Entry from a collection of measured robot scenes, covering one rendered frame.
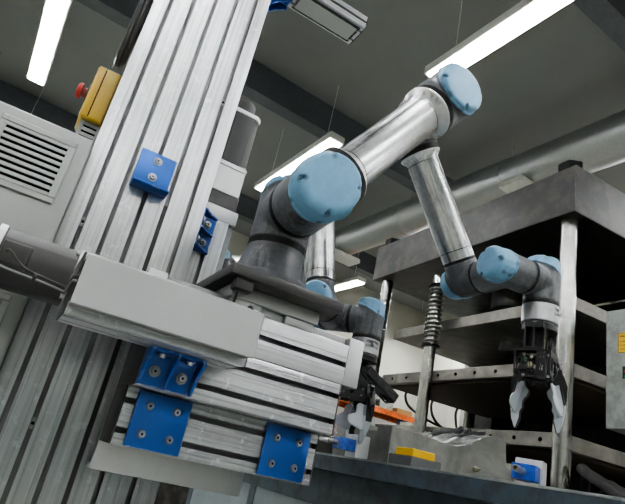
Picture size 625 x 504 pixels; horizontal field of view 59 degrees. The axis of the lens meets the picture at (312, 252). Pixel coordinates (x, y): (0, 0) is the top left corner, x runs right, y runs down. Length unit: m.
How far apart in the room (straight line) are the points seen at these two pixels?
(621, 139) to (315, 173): 4.26
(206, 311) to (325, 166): 0.32
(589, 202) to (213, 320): 1.74
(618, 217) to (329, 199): 1.65
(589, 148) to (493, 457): 3.86
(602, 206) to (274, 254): 1.59
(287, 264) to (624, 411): 1.35
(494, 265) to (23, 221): 0.89
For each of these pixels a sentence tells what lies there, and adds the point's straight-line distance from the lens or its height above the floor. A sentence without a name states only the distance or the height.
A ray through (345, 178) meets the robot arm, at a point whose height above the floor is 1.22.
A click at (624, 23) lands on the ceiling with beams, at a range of 4.59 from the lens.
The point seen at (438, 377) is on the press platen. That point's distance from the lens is 2.59.
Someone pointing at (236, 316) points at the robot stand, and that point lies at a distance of 0.82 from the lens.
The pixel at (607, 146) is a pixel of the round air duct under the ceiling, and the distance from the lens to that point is 5.10.
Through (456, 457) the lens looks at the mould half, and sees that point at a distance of 1.52.
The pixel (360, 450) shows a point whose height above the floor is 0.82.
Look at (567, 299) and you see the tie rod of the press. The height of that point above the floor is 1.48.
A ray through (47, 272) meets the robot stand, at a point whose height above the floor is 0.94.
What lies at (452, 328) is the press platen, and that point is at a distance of 2.65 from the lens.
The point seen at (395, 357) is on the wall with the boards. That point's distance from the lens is 11.18.
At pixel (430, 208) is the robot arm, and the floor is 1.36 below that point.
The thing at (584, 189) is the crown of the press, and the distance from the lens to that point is 2.30.
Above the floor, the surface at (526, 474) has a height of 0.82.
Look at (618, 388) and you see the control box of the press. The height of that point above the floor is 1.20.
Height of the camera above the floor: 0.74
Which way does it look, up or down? 22 degrees up
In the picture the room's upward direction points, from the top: 13 degrees clockwise
